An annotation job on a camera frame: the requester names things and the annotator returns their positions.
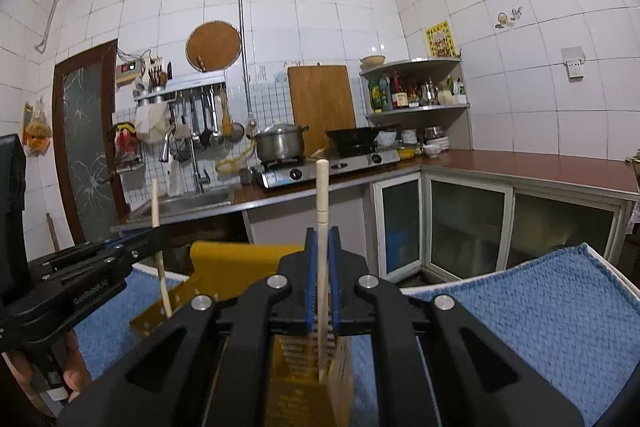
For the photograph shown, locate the wooden spatula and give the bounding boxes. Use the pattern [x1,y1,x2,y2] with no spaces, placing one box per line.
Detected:
[220,89,235,138]

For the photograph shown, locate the metal utensil rack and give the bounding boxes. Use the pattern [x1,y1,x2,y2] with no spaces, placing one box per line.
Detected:
[132,74,227,102]

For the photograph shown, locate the steel cooking pot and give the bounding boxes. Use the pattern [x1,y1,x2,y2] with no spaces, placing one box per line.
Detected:
[248,123,309,162]

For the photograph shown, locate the wall stickers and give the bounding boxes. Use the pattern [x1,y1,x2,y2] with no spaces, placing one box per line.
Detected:
[495,6,524,29]

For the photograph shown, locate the black wok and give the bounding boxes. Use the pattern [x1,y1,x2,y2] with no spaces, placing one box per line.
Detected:
[325,126,387,148]

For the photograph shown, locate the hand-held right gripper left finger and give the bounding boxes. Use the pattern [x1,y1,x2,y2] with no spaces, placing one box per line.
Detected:
[57,229,321,427]

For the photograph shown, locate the hanging wall ornament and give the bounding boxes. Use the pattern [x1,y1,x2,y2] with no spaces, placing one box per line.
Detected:
[22,99,53,155]

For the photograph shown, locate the glass cabinet door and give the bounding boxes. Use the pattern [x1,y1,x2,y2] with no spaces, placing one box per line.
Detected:
[510,192,631,268]
[422,174,516,280]
[372,172,423,283]

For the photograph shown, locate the steel faucet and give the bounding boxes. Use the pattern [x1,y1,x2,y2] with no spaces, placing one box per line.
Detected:
[159,124,211,194]

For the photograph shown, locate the grey corner shelf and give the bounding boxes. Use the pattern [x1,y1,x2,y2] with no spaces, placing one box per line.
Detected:
[359,58,472,148]

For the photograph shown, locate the steel sink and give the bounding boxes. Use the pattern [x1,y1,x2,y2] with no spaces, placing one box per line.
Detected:
[111,184,236,228]

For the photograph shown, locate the yellow wall poster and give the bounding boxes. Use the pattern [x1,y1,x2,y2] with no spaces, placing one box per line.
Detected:
[424,21,456,58]

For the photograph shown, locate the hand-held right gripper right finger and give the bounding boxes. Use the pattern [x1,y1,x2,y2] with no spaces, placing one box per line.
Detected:
[327,229,586,427]

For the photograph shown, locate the green bottle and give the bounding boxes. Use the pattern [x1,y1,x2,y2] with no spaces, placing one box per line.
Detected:
[368,77,383,114]

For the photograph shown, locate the yellow hose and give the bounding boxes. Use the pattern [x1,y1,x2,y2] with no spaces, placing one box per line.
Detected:
[215,139,258,175]

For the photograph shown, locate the blue knitted towel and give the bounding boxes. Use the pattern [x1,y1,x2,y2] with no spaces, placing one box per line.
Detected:
[72,243,640,427]

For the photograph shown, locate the brown glass door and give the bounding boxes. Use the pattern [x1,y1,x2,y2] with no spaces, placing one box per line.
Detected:
[52,39,131,244]

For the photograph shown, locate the metal ladle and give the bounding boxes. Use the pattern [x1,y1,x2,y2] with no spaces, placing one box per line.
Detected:
[210,87,226,146]
[199,88,213,146]

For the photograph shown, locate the wooden cutting board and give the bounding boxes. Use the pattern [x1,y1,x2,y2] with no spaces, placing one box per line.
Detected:
[287,64,357,156]

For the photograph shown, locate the steel gas stove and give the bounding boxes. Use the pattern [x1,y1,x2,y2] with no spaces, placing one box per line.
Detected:
[258,147,402,189]

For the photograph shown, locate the person's left hand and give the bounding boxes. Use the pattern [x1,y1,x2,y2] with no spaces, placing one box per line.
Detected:
[2,329,94,403]

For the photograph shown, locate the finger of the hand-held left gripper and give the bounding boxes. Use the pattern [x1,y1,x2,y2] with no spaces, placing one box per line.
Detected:
[42,227,171,284]
[27,229,156,272]

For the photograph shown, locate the yellow utensil holder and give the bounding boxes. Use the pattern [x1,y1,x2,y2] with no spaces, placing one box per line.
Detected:
[129,241,356,427]

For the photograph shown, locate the beige alarm box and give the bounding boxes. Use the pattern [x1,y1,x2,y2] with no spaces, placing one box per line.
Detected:
[116,61,144,85]

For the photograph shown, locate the cup of kitchen tools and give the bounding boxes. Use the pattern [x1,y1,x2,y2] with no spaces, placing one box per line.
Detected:
[146,59,173,92]

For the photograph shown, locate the pale wooden chopstick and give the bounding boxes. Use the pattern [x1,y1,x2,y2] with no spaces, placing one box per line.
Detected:
[316,159,334,383]
[151,179,174,320]

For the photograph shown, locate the stack of white bowls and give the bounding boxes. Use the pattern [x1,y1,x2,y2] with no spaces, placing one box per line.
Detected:
[400,127,452,158]

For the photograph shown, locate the dark red bottle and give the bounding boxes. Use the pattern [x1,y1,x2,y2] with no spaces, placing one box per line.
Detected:
[391,72,410,109]

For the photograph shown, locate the metal wall pipe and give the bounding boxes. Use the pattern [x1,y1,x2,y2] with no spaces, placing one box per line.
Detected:
[35,0,257,132]

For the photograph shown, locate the wire basket with red items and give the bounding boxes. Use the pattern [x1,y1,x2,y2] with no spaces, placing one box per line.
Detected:
[111,122,146,172]

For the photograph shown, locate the white cabinet panel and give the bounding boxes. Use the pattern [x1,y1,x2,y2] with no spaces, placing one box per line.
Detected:
[242,194,373,258]

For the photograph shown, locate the white hanging cloth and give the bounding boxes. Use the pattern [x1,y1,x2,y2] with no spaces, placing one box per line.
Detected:
[136,103,171,142]

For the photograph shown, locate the white wall socket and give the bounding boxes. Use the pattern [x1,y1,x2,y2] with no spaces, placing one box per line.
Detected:
[561,47,587,81]

